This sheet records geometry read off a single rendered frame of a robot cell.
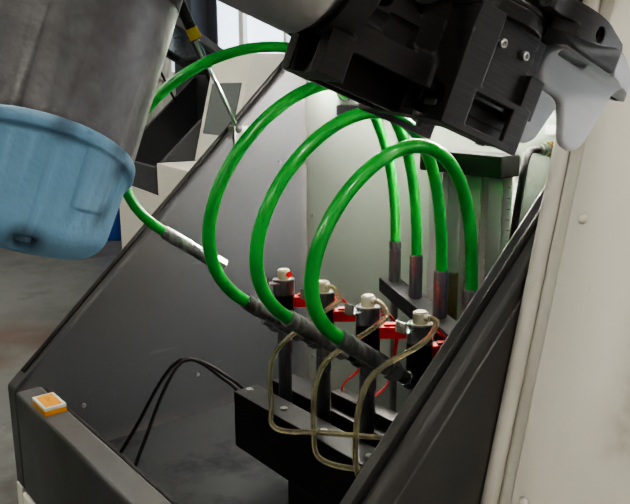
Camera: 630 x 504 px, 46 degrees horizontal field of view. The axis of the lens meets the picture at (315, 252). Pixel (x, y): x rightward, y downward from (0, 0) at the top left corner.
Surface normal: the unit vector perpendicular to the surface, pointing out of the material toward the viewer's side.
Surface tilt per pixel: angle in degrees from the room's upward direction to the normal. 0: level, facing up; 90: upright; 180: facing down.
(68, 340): 90
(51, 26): 84
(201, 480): 0
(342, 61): 94
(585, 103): 95
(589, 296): 76
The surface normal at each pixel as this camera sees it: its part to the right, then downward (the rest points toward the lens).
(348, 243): -0.78, 0.14
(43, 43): 0.27, 0.11
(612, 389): -0.76, -0.10
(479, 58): 0.49, 0.25
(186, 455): 0.00, -0.98
